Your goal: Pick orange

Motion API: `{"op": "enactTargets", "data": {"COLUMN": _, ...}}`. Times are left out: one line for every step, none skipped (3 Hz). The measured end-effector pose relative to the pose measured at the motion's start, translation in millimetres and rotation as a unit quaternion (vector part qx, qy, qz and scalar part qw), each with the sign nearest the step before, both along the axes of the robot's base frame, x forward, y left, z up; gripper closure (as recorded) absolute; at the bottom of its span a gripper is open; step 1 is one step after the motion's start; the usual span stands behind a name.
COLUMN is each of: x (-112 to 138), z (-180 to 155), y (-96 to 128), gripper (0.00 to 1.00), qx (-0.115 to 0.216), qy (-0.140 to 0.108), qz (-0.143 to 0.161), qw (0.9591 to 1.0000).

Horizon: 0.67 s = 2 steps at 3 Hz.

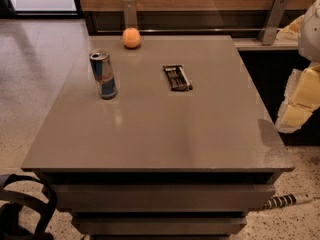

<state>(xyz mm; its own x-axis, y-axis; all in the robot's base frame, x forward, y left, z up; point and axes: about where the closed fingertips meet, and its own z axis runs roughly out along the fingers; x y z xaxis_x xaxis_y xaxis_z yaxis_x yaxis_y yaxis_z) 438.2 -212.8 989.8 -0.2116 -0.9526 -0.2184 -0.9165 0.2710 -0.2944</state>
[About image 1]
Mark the black snack bar packet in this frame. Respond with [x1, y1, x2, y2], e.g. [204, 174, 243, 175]
[163, 64, 193, 92]

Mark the right metal wall bracket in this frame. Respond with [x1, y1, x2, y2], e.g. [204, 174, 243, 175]
[258, 0, 289, 46]

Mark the blue silver drink can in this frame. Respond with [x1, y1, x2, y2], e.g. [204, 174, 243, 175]
[89, 49, 118, 100]

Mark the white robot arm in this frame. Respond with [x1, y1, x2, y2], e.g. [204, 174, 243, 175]
[275, 0, 320, 134]

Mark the grey low shelf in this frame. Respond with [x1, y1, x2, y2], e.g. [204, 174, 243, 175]
[233, 37, 300, 52]

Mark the metal wall bracket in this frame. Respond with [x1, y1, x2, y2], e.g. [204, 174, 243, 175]
[258, 0, 289, 46]
[122, 0, 138, 28]

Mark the left metal wall bracket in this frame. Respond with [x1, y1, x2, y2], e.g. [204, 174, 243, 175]
[122, 0, 138, 28]

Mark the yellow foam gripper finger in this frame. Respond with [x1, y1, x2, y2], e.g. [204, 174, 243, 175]
[275, 65, 320, 134]
[276, 15, 304, 41]

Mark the orange fruit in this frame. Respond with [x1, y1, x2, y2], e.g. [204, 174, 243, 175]
[122, 28, 141, 48]

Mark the grey drawer cabinet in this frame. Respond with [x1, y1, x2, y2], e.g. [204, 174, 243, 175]
[22, 36, 293, 240]

